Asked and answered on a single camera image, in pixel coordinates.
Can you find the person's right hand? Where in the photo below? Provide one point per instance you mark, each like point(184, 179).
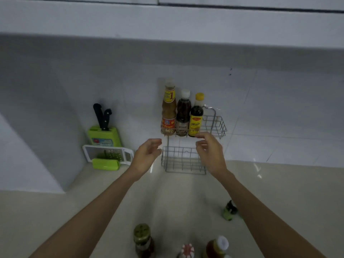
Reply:
point(213, 155)

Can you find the person's left hand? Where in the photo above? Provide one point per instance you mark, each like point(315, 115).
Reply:
point(143, 159)

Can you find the person's left thumb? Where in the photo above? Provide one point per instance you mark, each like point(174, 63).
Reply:
point(156, 153)

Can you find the person's right thumb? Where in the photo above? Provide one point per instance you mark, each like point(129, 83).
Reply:
point(201, 145)

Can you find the person's left forearm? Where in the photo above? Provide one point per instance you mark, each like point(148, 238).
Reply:
point(86, 220)

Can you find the person's right forearm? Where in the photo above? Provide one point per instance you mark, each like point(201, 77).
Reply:
point(266, 223)

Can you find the dark sauce bottle yellow cap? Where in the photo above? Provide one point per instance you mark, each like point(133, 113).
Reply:
point(196, 118)

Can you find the dark sauce bottle white cap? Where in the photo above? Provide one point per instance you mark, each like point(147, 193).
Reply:
point(183, 112)

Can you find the brown sauce bottle red-yellow label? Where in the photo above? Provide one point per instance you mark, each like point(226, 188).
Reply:
point(168, 112)

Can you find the green grater container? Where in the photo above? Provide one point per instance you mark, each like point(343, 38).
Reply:
point(106, 164)

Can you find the green knife block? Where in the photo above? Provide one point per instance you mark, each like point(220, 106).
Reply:
point(103, 137)

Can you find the white framed grater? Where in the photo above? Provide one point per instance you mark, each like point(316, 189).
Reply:
point(92, 150)

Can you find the small green bottle black cap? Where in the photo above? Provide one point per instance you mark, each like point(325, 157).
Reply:
point(229, 210)

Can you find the jar with green lid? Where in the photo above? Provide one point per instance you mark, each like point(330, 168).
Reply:
point(143, 240)

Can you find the bottle with red-white striped cap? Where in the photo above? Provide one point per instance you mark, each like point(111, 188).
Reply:
point(186, 251)

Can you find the orange sauce bottle white cap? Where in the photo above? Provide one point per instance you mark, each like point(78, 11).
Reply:
point(216, 248)

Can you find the white wall cabinet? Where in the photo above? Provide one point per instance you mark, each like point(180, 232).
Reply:
point(172, 21)

